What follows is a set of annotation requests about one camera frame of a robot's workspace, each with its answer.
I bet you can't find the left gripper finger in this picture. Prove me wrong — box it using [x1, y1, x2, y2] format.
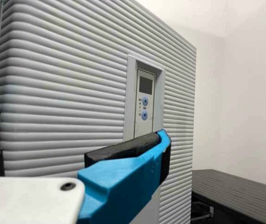
[76, 129, 172, 224]

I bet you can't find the black platform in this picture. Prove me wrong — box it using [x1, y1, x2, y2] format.
[191, 169, 266, 224]

